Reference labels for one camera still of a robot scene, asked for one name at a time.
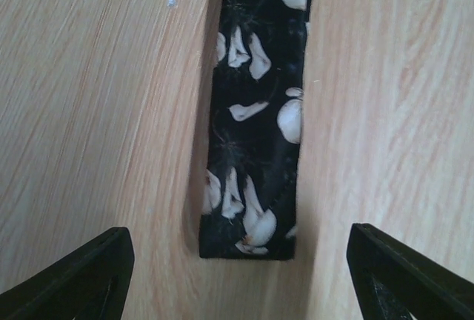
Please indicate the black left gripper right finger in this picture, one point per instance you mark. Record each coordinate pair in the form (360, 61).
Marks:
(393, 281)

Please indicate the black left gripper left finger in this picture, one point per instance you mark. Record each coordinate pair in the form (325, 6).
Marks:
(92, 282)

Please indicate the black white floral tie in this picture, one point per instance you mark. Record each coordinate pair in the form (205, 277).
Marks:
(256, 108)

